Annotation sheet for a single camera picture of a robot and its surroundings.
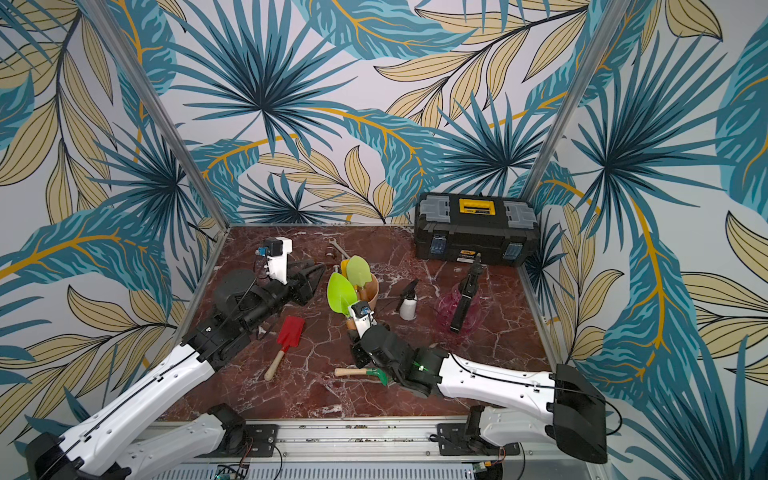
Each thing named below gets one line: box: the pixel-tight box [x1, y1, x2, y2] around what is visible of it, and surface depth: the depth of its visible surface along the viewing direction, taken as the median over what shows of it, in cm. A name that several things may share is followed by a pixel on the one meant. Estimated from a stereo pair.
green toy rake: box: [334, 368, 389, 386], surface depth 85 cm
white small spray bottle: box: [399, 279, 420, 321], surface depth 89 cm
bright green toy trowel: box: [327, 272, 360, 318], surface depth 75 cm
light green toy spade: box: [346, 255, 373, 289], surface depth 92 cm
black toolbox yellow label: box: [414, 192, 540, 267], surface depth 102 cm
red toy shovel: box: [264, 316, 305, 381], surface depth 91 cm
